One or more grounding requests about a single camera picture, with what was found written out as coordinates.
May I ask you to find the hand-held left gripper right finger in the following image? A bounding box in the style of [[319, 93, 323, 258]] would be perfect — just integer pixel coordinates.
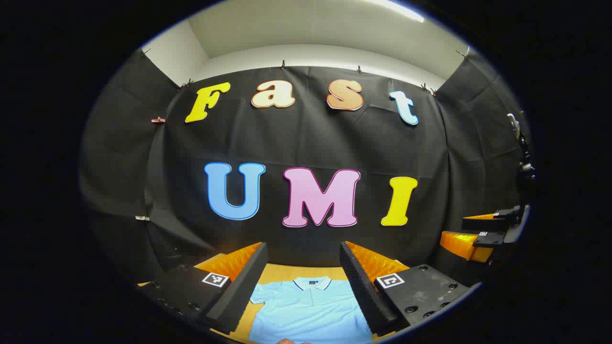
[[339, 241, 481, 336]]

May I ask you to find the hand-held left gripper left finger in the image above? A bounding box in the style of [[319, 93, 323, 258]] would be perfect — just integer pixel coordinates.
[[136, 242, 268, 335]]

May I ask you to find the light blue T-shirt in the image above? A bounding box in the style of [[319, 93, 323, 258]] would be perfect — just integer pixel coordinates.
[[249, 276, 373, 344]]

